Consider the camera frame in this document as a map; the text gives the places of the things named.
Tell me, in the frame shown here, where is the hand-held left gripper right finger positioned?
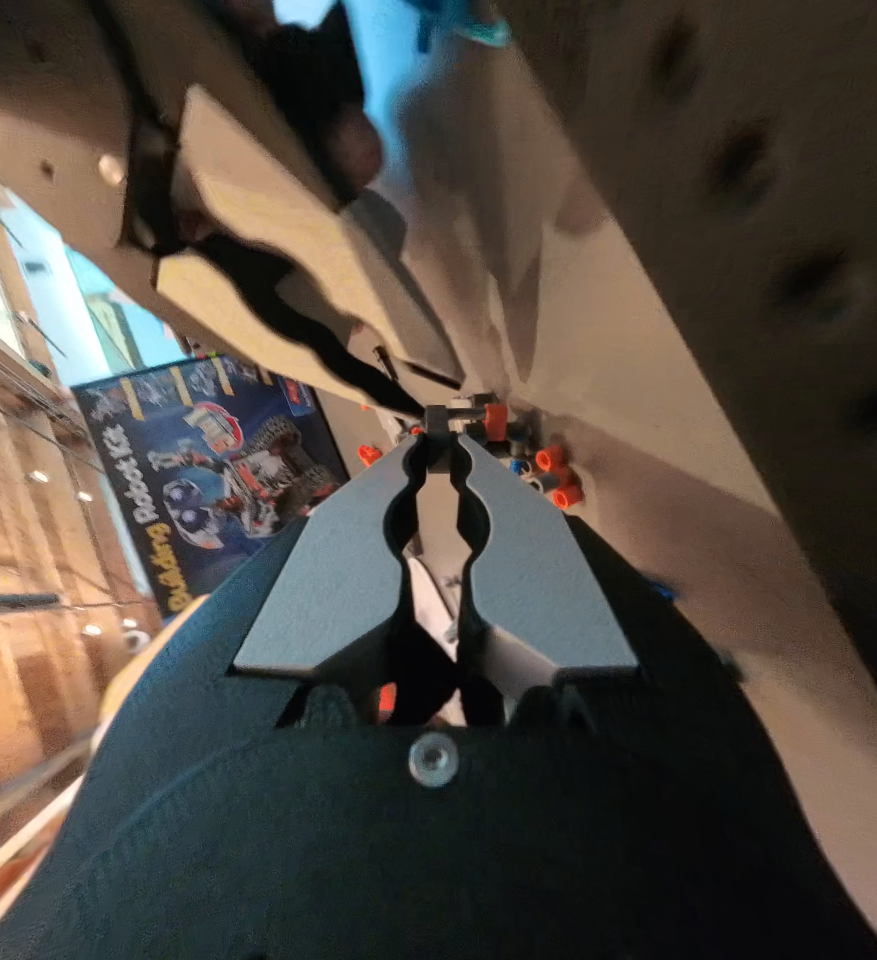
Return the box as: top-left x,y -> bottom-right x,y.
449,435 -> 641,695

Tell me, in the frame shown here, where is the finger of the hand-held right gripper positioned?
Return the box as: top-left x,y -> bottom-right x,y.
179,82 -> 466,391
153,251 -> 428,417

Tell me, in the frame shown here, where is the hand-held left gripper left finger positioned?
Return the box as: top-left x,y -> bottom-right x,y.
232,436 -> 428,676

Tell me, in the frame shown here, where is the grey beam assembly orange bush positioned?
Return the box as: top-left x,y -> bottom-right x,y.
408,393 -> 507,475

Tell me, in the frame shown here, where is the blue robot kit box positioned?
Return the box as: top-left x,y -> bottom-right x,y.
71,352 -> 350,620

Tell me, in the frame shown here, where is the black dimpled mat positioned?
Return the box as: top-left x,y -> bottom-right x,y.
498,0 -> 877,751

